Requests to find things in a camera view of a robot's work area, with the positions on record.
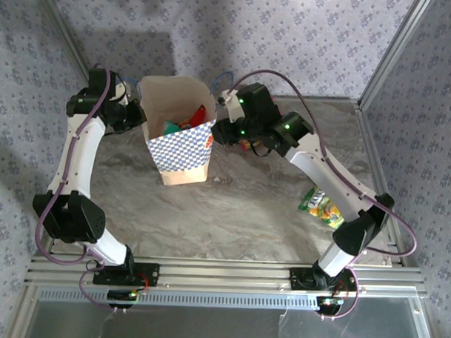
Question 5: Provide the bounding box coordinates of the pink candy bag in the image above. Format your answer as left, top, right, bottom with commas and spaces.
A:
239, 139, 263, 154

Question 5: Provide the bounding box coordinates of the red candy bag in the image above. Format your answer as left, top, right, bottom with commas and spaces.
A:
178, 104, 207, 130

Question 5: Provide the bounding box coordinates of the small teal snack pack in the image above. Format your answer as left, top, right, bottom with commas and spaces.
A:
163, 119, 181, 136

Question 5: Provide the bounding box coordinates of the blue checkered paper bag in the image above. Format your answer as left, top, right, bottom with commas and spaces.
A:
117, 67, 235, 189

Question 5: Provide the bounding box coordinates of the green yellow candy bag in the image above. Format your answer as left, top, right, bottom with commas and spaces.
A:
296, 183, 347, 231

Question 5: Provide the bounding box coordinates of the grey metal sheet panel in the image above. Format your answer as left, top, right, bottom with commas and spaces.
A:
24, 283, 435, 338

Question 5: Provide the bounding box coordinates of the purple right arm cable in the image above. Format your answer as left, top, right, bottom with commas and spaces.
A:
223, 67, 424, 324

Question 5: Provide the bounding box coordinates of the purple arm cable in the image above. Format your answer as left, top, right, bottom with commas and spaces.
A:
223, 67, 424, 324
32, 61, 156, 314

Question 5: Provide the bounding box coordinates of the aluminium table edge rail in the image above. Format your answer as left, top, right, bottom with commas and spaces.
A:
272, 93, 361, 106
350, 101, 412, 269

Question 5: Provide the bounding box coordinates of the aluminium frame post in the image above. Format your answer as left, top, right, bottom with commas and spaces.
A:
30, 0, 107, 99
357, 0, 436, 110

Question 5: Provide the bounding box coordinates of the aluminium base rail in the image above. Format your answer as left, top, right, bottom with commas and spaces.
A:
24, 253, 430, 300

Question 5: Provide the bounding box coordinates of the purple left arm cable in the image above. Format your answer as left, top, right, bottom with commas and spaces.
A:
32, 61, 156, 314

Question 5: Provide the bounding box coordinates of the slotted grey cable duct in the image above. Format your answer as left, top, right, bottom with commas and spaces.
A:
37, 285, 324, 313

